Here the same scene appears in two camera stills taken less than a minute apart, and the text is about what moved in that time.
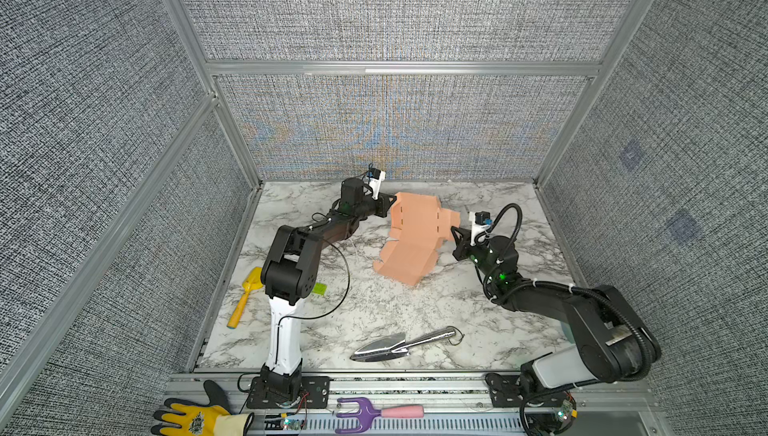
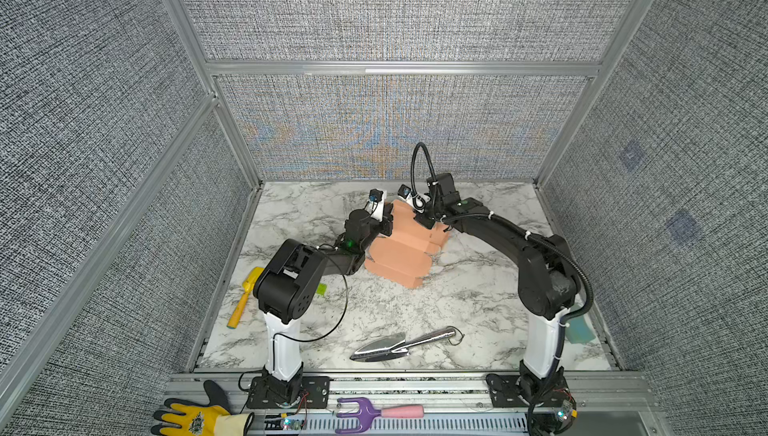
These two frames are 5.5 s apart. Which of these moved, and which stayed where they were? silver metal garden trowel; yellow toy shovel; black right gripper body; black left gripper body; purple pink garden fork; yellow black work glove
Moved: black left gripper body; black right gripper body
Stayed: silver metal garden trowel; yellow toy shovel; purple pink garden fork; yellow black work glove
